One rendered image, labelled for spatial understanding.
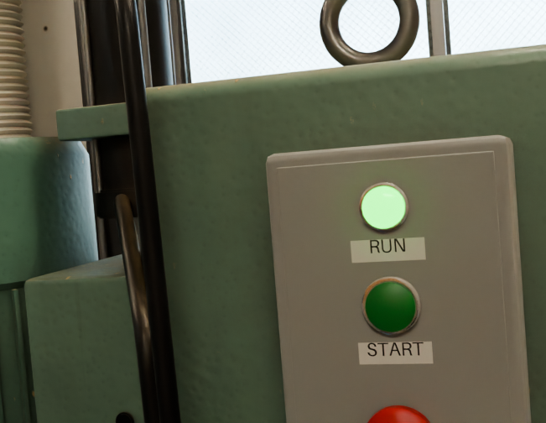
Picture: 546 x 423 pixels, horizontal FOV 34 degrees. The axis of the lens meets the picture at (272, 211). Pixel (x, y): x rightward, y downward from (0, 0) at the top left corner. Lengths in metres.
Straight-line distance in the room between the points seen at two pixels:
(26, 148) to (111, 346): 0.14
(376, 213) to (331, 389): 0.08
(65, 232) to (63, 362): 0.09
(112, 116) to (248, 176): 0.13
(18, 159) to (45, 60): 1.71
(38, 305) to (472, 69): 0.28
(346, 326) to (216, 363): 0.11
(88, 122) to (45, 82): 1.72
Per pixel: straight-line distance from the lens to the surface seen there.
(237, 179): 0.44
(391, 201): 0.35
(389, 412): 0.37
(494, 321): 0.36
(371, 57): 0.53
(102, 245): 2.08
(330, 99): 0.43
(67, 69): 2.24
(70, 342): 0.54
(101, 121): 0.55
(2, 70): 2.16
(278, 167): 0.37
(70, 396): 0.54
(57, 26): 2.27
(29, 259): 0.57
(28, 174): 0.57
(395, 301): 0.36
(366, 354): 0.37
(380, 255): 0.36
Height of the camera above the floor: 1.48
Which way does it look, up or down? 3 degrees down
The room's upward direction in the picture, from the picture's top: 5 degrees counter-clockwise
